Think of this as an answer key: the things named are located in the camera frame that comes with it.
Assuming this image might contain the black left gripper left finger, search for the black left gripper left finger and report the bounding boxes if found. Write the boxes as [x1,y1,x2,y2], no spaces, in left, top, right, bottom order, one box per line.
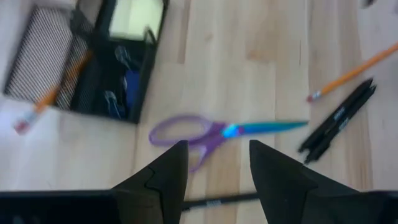
[111,139,190,224]

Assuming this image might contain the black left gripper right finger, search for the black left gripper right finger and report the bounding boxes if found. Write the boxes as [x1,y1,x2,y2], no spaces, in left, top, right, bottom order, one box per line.
[248,139,359,224]

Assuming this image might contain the black pen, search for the black pen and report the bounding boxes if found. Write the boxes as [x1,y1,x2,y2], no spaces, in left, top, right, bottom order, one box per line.
[182,192,259,212]

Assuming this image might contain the purple handled scissors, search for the purple handled scissors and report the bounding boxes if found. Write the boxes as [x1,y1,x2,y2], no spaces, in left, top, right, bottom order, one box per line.
[148,114,309,174]

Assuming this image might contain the black marker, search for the black marker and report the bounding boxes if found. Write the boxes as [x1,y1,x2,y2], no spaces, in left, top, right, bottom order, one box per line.
[298,77,374,154]
[303,83,377,165]

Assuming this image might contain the blue binder clip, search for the blue binder clip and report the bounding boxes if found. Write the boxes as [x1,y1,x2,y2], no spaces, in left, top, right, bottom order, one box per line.
[124,70,141,111]

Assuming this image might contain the orange pencil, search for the orange pencil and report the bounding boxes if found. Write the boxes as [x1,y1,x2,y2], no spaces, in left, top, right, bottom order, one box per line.
[306,42,398,104]
[14,51,94,136]

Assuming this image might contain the black binder clip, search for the black binder clip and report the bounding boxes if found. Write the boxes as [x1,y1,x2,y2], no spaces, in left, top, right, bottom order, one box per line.
[113,45,132,71]

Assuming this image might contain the yellow sticky note pad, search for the yellow sticky note pad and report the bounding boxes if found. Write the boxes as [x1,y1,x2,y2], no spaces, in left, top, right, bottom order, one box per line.
[108,0,165,42]

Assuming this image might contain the black mesh desk organizer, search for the black mesh desk organizer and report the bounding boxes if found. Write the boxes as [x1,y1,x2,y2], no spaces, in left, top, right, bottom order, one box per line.
[2,0,170,125]

